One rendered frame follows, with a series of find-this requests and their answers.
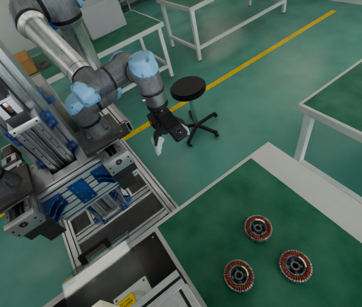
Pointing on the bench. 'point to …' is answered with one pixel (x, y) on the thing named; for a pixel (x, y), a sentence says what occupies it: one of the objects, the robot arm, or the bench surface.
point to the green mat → (271, 247)
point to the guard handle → (93, 250)
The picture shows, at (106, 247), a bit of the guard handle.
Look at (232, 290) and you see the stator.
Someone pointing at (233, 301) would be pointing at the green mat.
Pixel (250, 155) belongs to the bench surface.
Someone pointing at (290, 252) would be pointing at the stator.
